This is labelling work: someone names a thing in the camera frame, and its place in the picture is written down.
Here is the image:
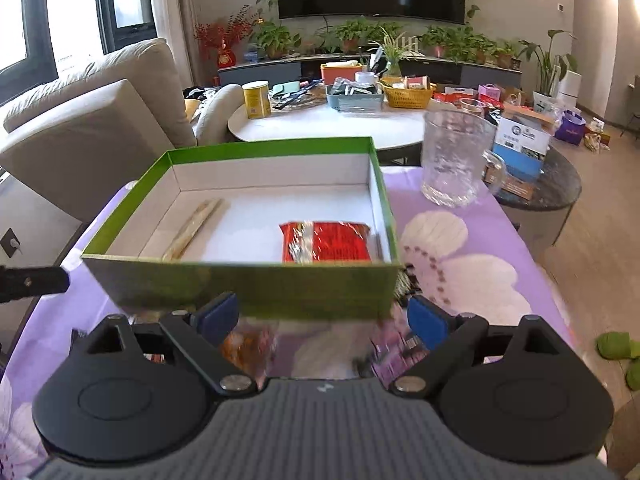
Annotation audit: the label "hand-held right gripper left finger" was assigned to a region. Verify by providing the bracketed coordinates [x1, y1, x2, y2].
[75, 292, 258, 396]

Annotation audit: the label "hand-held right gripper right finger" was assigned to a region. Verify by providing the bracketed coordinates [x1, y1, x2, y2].
[390, 295, 571, 396]

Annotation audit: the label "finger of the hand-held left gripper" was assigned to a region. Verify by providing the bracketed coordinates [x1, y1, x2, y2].
[0, 266, 71, 303]

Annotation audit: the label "green cardboard box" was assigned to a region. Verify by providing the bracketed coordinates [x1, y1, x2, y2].
[81, 136, 403, 322]

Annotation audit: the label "purple floral tablecloth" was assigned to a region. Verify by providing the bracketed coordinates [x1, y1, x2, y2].
[0, 165, 583, 476]

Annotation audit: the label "beige wafer stick packet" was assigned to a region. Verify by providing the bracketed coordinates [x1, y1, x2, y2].
[161, 198, 227, 262]

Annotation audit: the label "red snack packet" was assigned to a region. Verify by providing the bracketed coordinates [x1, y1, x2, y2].
[279, 220, 373, 263]

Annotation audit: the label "clear glass pitcher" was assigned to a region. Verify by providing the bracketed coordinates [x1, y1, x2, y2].
[420, 110, 507, 208]

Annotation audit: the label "beige sofa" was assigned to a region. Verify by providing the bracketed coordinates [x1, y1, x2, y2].
[0, 37, 246, 223]

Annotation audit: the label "dark round side table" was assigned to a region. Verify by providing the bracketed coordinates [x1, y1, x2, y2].
[480, 145, 583, 246]

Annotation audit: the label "blue white cardboard carton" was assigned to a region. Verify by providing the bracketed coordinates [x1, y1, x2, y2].
[492, 115, 556, 181]

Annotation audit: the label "round white table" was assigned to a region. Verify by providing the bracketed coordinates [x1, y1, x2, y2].
[227, 92, 451, 153]

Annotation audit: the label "yellow can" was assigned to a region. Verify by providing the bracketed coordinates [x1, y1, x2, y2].
[242, 81, 272, 120]

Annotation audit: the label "yellow woven basket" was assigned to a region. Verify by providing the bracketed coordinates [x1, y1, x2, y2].
[380, 77, 437, 110]

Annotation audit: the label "dark clothes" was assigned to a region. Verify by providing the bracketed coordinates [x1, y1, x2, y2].
[182, 85, 221, 101]

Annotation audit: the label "blue-grey plastic basket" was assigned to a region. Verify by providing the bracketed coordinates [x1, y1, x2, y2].
[325, 82, 386, 112]

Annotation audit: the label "purple gift bag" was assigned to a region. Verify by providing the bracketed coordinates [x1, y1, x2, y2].
[555, 110, 587, 145]

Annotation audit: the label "grey television cabinet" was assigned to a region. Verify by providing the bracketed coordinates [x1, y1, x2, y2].
[217, 52, 523, 91]

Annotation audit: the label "red flower vase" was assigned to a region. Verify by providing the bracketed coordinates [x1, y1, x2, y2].
[194, 5, 261, 70]

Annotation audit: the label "orange tissue box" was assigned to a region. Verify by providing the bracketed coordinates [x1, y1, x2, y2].
[320, 61, 365, 86]

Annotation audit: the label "spider plant in vase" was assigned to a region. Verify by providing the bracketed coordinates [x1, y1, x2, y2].
[370, 27, 416, 78]

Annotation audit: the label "white air purifier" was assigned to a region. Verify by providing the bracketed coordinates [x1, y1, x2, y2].
[557, 71, 583, 106]

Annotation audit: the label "tall leafy potted plant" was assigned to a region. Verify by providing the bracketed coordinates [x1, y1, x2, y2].
[517, 30, 578, 111]

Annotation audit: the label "black framed window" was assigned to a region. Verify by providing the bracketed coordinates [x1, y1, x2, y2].
[0, 0, 158, 106]

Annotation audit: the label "row of potted plants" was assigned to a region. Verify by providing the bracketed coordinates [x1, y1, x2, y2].
[255, 17, 523, 68]

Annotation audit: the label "wall socket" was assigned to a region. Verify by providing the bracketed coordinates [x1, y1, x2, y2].
[0, 228, 22, 256]

